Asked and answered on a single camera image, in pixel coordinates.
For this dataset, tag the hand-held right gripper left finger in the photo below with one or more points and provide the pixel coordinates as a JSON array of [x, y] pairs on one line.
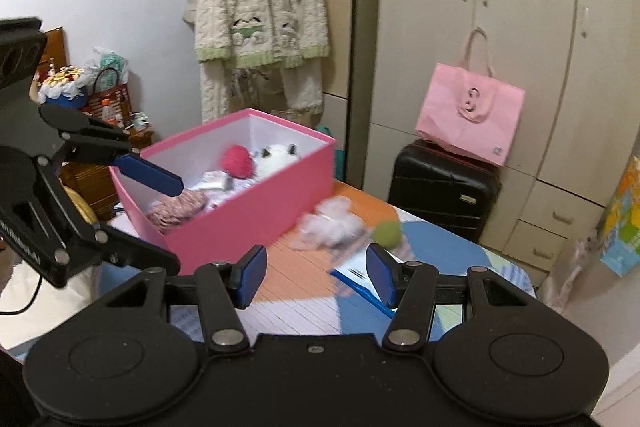
[[250, 279]]

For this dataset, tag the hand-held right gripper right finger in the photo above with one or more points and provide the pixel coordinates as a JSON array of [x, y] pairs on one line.
[[382, 277]]

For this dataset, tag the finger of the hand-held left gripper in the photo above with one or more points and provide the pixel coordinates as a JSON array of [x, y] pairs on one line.
[[140, 252], [150, 174]]

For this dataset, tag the blue wet wipes pack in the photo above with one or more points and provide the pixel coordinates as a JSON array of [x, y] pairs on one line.
[[355, 279]]

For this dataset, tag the pink floral cloth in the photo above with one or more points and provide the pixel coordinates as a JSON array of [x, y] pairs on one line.
[[175, 212]]

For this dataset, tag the pink cardboard box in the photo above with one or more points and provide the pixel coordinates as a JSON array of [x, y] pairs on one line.
[[250, 217]]

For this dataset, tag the pink strawberry plush toy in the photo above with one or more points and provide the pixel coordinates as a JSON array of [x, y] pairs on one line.
[[237, 159]]

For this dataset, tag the small green soft ball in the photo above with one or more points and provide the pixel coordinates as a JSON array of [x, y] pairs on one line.
[[387, 234]]

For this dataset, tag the wooden nightstand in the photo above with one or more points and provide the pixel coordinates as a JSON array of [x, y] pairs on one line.
[[95, 187]]

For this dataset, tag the patchwork blanket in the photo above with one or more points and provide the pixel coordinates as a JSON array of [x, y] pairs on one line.
[[300, 307]]

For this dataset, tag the yellow cushion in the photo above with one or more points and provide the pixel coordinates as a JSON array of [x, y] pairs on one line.
[[82, 207]]

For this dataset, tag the crumpled pale plastic bag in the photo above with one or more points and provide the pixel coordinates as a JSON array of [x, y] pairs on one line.
[[327, 224]]

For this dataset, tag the black suitcase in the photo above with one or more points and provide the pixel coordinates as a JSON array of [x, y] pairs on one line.
[[435, 192]]

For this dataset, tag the white plastic bag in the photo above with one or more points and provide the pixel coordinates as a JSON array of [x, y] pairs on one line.
[[112, 67]]

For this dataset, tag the white plush toy black ears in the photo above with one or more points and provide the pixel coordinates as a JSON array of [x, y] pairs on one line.
[[275, 159]]

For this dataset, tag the teal bag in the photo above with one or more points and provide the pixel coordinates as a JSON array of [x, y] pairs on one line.
[[340, 162]]

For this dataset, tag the flower bouquet in blue wrap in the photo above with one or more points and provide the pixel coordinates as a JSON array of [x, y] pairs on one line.
[[62, 87]]

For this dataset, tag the wooden headboard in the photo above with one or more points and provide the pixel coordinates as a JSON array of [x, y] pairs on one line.
[[55, 52]]

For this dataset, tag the pink tote bag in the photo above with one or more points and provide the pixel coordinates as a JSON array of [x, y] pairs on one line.
[[465, 132]]

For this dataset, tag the white fleece pants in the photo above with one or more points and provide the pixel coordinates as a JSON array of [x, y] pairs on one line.
[[300, 87]]

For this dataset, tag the pale pink hanging cloth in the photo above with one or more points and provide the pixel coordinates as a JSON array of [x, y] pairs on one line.
[[575, 267]]

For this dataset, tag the colourful wall poster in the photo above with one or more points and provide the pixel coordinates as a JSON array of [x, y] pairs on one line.
[[622, 217]]

